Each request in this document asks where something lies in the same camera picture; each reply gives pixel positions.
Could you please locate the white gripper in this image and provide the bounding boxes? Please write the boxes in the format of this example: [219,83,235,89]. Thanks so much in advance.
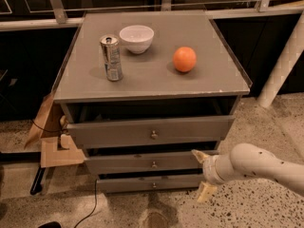
[192,149,225,202]

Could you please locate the grey drawer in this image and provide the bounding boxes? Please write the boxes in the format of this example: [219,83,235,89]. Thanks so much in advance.
[67,116,235,148]
[85,151,200,175]
[98,173,203,194]

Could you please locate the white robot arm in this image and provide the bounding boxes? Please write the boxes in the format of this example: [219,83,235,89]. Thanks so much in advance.
[192,12,304,202]

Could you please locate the grey bottom drawer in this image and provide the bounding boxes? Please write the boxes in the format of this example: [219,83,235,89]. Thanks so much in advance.
[98,173,203,194]

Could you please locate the grey drawer cabinet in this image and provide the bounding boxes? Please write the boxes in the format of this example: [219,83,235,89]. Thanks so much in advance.
[54,10,251,181]

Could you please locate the grey top drawer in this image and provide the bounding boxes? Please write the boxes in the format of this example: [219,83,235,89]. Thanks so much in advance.
[67,116,235,148]

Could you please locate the orange fruit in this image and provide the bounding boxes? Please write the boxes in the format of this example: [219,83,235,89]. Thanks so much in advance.
[173,47,197,73]

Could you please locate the brown cardboard pieces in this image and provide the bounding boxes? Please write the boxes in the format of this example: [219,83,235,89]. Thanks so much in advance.
[25,92,85,167]

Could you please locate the white ceramic bowl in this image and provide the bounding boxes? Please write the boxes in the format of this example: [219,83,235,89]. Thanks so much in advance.
[119,25,155,54]

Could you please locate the silver drink can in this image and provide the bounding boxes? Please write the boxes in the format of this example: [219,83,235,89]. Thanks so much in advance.
[100,34,123,82]

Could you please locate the black bar on floor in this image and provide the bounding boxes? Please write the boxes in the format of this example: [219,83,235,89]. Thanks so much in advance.
[29,166,46,196]

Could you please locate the black cable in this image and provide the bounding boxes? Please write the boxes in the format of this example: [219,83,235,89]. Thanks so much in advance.
[73,178,100,228]

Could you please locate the metal railing frame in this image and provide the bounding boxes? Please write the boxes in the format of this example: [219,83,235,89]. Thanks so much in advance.
[0,0,304,31]

